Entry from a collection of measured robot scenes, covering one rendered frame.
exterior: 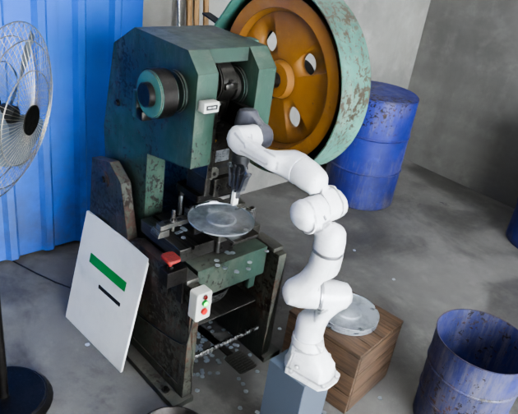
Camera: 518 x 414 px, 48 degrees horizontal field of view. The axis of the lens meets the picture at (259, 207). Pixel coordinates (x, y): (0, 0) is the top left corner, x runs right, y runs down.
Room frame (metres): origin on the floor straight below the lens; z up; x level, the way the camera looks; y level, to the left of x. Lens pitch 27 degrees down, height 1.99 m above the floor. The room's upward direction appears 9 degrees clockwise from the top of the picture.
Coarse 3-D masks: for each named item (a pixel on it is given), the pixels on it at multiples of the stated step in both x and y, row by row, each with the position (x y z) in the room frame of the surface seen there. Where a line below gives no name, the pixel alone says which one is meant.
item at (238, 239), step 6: (246, 234) 2.07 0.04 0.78; (252, 234) 2.08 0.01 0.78; (258, 234) 2.09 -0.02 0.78; (216, 240) 2.10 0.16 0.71; (222, 240) 2.11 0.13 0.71; (228, 240) 2.02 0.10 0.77; (234, 240) 2.01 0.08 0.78; (240, 240) 2.02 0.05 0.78; (246, 240) 2.04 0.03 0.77; (216, 246) 2.10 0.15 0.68; (222, 246) 2.11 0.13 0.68; (228, 246) 2.13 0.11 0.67; (216, 252) 2.10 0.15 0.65
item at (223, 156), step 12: (216, 132) 2.17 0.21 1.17; (216, 144) 2.17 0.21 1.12; (216, 156) 2.17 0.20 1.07; (228, 156) 2.22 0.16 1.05; (216, 168) 2.16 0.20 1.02; (192, 180) 2.20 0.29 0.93; (204, 180) 2.14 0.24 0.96; (216, 180) 2.14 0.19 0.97; (228, 180) 2.19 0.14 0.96; (204, 192) 2.14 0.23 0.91; (216, 192) 2.15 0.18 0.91; (228, 192) 2.19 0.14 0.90
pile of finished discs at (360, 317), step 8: (360, 296) 2.33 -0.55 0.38; (352, 304) 2.25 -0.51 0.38; (360, 304) 2.27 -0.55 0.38; (368, 304) 2.28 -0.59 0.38; (344, 312) 2.17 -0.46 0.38; (352, 312) 2.18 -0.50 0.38; (360, 312) 2.19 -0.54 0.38; (368, 312) 2.21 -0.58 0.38; (376, 312) 2.22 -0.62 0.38; (336, 320) 2.11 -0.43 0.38; (344, 320) 2.12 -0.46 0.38; (352, 320) 2.13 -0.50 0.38; (360, 320) 2.14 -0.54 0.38; (368, 320) 2.15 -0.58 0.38; (376, 320) 2.16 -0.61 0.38; (336, 328) 2.07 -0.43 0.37; (344, 328) 2.06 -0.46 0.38; (352, 328) 2.08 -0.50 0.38; (360, 328) 2.10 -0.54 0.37; (368, 328) 2.09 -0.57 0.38
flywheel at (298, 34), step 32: (256, 0) 2.62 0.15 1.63; (288, 0) 2.48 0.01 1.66; (256, 32) 2.65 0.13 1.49; (288, 32) 2.51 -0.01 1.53; (320, 32) 2.35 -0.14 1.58; (288, 64) 2.49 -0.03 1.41; (320, 64) 2.37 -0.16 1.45; (288, 96) 2.47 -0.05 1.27; (320, 96) 2.35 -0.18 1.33; (288, 128) 2.45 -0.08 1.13; (320, 128) 2.28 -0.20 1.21
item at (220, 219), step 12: (204, 204) 2.27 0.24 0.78; (216, 204) 2.30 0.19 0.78; (228, 204) 2.31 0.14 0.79; (192, 216) 2.15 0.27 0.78; (204, 216) 2.17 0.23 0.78; (216, 216) 2.17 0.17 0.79; (228, 216) 2.19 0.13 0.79; (240, 216) 2.22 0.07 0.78; (252, 216) 2.22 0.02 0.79; (204, 228) 2.06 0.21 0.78; (216, 228) 2.08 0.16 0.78; (228, 228) 2.09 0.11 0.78; (240, 228) 2.11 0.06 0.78
